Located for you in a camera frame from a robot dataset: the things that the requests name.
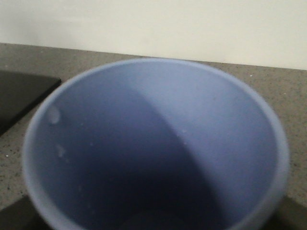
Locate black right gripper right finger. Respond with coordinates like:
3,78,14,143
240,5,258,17
261,196,307,230

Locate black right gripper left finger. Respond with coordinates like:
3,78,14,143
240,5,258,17
0,196,45,230

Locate light blue ribbed cup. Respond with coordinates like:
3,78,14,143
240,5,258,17
23,58,289,230

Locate black glass gas stove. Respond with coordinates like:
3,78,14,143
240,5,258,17
0,70,61,135

